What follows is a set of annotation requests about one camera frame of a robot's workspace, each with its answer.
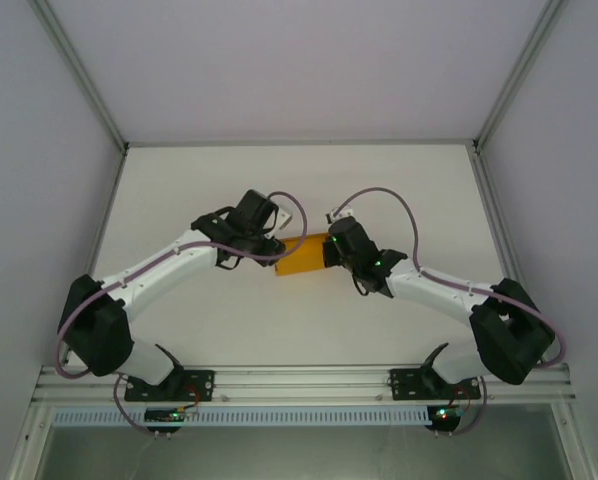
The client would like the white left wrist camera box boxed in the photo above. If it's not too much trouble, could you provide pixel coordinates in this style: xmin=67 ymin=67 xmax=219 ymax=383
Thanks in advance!
xmin=272 ymin=199 xmax=296 ymax=232

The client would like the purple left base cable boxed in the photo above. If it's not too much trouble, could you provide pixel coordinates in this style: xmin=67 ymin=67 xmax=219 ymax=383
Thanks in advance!
xmin=111 ymin=372 xmax=161 ymax=437

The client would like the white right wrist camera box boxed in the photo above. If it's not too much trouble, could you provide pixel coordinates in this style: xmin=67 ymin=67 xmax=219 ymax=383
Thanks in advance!
xmin=325 ymin=205 xmax=356 ymax=225

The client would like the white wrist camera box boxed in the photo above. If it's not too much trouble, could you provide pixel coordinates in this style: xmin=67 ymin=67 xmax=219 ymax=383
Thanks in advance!
xmin=272 ymin=199 xmax=296 ymax=232
xmin=325 ymin=205 xmax=356 ymax=225

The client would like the yellow cloth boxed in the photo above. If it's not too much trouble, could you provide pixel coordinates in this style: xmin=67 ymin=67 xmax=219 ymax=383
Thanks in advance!
xmin=273 ymin=231 xmax=331 ymax=278

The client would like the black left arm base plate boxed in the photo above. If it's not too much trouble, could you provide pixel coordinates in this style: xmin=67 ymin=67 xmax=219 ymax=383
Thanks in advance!
xmin=123 ymin=368 xmax=216 ymax=403

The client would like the aluminium mounting rail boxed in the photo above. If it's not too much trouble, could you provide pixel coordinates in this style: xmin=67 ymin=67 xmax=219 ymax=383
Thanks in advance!
xmin=31 ymin=363 xmax=578 ymax=404

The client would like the grey slotted cable duct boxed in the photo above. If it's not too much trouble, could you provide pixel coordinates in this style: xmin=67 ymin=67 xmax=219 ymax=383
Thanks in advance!
xmin=52 ymin=405 xmax=431 ymax=427

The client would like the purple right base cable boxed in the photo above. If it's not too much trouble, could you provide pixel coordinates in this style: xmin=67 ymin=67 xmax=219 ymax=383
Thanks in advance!
xmin=446 ymin=374 xmax=490 ymax=437

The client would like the aluminium frame post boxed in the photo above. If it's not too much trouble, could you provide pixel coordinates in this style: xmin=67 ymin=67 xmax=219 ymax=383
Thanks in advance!
xmin=471 ymin=0 xmax=565 ymax=152
xmin=31 ymin=0 xmax=130 ymax=152

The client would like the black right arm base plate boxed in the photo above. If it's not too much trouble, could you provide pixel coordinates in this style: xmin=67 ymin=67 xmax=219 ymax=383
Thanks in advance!
xmin=388 ymin=367 xmax=482 ymax=402

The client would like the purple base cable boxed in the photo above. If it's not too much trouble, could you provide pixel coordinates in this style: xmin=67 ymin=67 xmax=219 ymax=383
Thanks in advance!
xmin=446 ymin=374 xmax=490 ymax=437
xmin=111 ymin=372 xmax=161 ymax=437

